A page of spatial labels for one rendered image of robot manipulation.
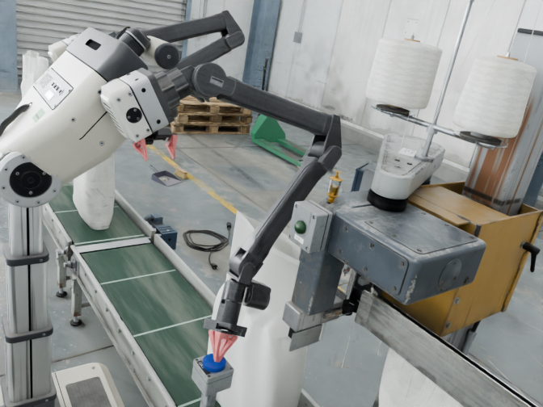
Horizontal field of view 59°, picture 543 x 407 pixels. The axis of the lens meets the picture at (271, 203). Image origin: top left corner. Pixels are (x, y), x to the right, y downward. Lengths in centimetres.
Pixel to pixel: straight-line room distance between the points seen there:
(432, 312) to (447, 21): 615
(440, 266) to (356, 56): 727
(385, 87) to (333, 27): 735
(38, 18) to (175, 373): 698
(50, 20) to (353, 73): 472
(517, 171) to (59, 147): 114
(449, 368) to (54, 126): 104
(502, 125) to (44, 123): 104
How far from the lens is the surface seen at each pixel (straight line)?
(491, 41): 680
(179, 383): 192
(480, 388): 110
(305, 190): 129
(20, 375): 174
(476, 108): 113
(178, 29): 177
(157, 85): 111
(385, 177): 107
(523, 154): 135
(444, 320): 126
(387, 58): 127
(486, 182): 137
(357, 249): 98
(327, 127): 130
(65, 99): 127
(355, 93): 808
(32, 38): 836
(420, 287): 94
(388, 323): 119
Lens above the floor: 169
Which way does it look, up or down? 21 degrees down
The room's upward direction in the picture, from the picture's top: 10 degrees clockwise
